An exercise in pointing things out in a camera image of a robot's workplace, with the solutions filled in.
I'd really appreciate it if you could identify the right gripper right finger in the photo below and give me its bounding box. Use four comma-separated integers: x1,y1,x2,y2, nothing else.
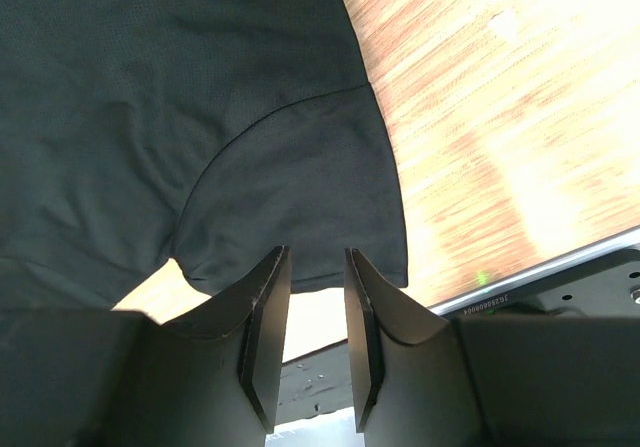
344,249,494,446

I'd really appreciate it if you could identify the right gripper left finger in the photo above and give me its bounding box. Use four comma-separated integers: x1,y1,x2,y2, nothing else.
74,247,291,446

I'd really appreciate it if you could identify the black t shirt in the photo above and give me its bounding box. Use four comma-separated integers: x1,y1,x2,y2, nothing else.
1,0,408,309

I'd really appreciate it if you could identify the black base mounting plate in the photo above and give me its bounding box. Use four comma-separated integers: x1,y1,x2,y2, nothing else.
276,247,639,424

